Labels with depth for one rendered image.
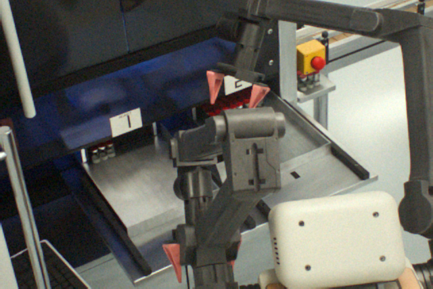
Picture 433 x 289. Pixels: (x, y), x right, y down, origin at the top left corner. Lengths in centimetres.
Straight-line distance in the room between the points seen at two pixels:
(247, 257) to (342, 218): 141
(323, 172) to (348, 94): 186
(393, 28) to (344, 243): 47
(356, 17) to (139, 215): 80
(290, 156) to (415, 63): 75
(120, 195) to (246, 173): 106
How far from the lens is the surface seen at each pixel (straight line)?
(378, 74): 436
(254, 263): 295
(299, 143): 248
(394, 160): 384
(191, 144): 163
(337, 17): 191
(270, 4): 204
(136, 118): 238
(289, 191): 233
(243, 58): 209
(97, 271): 264
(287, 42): 252
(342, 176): 237
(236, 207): 142
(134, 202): 233
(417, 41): 177
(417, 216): 170
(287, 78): 259
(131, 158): 248
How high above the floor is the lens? 240
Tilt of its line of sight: 37 degrees down
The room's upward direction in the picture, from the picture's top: 5 degrees counter-clockwise
